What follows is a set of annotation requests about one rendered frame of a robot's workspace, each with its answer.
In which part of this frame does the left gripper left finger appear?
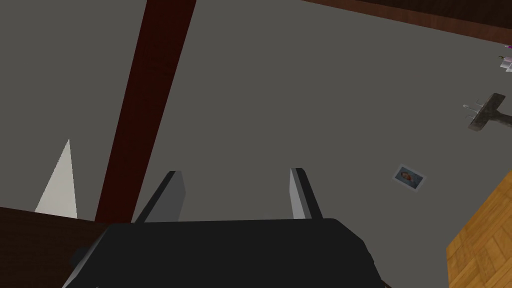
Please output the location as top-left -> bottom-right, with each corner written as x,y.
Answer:
134,170 -> 187,224

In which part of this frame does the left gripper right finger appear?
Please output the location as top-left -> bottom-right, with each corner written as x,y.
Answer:
289,167 -> 324,221

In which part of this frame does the small framed portrait picture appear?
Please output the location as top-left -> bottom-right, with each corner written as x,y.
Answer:
392,163 -> 426,193

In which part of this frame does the grey wall coat rack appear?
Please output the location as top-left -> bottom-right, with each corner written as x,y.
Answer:
462,92 -> 512,133

